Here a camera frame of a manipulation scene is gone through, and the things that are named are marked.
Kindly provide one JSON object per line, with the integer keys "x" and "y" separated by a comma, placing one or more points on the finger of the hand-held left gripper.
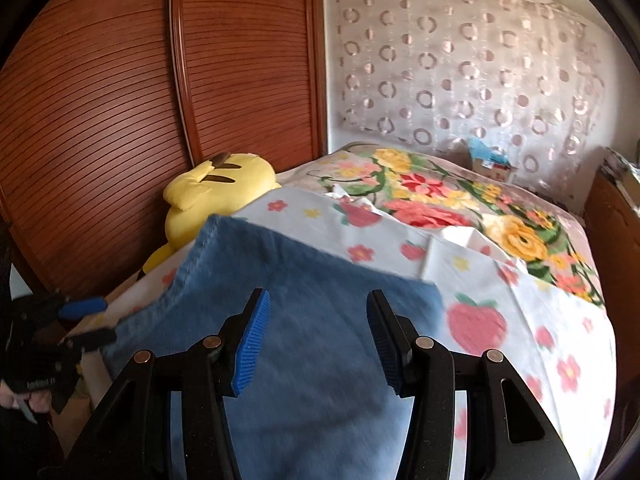
{"x": 95, "y": 340}
{"x": 82, "y": 306}

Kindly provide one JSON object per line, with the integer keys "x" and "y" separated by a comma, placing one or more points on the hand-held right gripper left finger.
{"x": 254, "y": 342}

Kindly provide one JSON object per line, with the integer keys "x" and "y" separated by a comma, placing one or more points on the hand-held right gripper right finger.
{"x": 385, "y": 345}

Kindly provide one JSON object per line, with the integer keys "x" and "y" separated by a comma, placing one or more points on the blue denim pants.
{"x": 310, "y": 310}

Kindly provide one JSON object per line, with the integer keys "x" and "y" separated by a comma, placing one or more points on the person's left hand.
{"x": 40, "y": 402}

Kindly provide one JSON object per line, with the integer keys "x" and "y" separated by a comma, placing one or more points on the person's dark clothing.
{"x": 25, "y": 450}

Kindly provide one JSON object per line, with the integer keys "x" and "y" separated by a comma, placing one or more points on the white strawberry print sheet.
{"x": 525, "y": 310}

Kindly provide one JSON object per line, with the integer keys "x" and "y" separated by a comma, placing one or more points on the yellow plush toy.
{"x": 200, "y": 205}

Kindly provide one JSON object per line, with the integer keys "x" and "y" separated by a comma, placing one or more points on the pink floral blanket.
{"x": 435, "y": 195}

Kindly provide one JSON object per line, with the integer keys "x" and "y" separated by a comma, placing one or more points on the brown wooden wardrobe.
{"x": 125, "y": 110}

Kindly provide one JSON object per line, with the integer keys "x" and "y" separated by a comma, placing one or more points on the small cardboard box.
{"x": 492, "y": 167}

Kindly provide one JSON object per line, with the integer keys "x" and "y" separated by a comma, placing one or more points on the brown wooden cabinet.
{"x": 610, "y": 225}

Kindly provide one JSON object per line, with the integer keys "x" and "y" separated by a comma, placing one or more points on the sheer curtain with pink rings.
{"x": 450, "y": 60}

